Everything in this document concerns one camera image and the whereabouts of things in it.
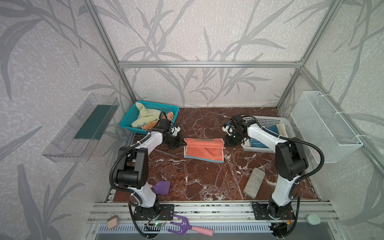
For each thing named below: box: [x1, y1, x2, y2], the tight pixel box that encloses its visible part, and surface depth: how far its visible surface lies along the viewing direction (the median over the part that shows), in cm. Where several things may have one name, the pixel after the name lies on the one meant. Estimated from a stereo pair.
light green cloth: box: [131, 102, 161, 128], surface depth 110 cm
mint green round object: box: [306, 214, 321, 225], surface depth 72 cm
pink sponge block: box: [107, 215, 119, 230], surface depth 72 cm
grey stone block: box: [243, 167, 266, 199], surface depth 82 cm
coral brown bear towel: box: [184, 138, 226, 163], surface depth 95 cm
